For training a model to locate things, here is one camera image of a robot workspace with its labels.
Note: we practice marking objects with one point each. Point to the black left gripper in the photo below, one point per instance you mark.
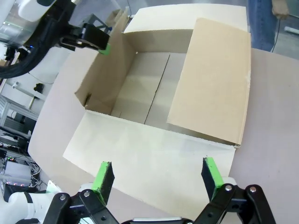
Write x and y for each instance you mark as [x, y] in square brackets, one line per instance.
[61, 21]

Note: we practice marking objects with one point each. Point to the brown cardboard box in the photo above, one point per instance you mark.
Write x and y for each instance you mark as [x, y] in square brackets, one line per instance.
[144, 151]

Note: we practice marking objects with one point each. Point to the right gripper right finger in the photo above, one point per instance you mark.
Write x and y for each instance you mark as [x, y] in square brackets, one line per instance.
[211, 177]

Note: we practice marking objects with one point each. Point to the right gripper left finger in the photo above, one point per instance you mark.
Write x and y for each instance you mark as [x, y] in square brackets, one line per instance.
[102, 184]

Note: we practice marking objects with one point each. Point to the grey metal frame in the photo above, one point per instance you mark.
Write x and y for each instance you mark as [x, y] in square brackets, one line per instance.
[98, 23]

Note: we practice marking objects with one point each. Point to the grey electronics box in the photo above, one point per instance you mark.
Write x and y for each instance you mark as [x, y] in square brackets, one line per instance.
[17, 171]

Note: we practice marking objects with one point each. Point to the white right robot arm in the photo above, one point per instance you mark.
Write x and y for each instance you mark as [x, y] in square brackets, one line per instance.
[21, 201]

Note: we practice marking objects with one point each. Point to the person's left hand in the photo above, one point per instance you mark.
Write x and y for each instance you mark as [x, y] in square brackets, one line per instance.
[280, 8]

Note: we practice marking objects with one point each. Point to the aluminium profile rack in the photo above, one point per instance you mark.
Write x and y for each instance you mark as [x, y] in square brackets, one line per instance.
[16, 116]

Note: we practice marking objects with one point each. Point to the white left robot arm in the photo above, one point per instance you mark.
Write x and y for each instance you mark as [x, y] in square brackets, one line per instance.
[30, 10]

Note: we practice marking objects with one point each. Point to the spare cardboard sheet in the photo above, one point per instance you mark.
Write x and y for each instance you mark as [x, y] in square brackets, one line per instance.
[119, 18]

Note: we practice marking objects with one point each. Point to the small white camera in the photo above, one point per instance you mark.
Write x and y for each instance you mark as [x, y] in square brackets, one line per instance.
[15, 85]

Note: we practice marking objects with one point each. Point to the small black device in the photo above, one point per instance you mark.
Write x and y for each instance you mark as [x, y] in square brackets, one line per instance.
[39, 89]

